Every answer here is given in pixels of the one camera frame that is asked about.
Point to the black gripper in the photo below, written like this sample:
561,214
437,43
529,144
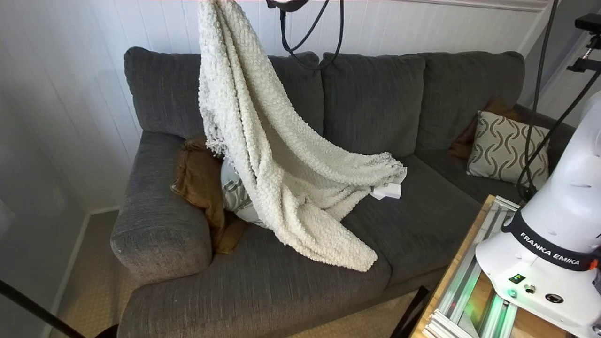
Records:
292,4

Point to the black pole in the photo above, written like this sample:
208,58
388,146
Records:
409,312

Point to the aluminum extrusion frame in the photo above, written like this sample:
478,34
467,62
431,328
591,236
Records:
475,293

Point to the gray fabric sofa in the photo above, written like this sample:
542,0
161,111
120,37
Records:
262,293

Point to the black tripod leg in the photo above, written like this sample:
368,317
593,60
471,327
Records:
37,310

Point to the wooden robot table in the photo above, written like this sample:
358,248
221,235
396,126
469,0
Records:
446,293

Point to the white knitted towel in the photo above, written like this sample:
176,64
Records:
281,169

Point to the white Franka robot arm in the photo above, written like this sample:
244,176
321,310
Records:
555,225

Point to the black camera on mount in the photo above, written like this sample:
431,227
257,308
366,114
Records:
587,43

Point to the narrow gray back cushion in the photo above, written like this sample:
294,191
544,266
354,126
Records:
371,103

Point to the wide gray back cushion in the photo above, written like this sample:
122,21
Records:
161,94

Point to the gray wave-patterned pillow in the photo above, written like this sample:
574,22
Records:
499,150
234,190

